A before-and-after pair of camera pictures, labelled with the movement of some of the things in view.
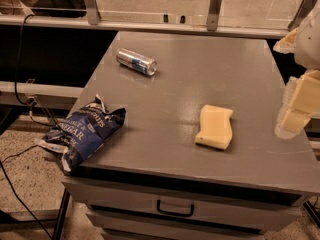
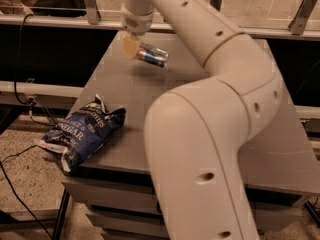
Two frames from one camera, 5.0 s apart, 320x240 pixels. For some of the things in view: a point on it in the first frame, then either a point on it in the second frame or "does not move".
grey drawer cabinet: x=197 y=155 does not move
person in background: x=68 y=2 does not move
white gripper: x=309 y=45 to x=137 y=24
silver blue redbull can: x=136 y=61 to x=157 y=55
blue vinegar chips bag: x=78 y=135 does not move
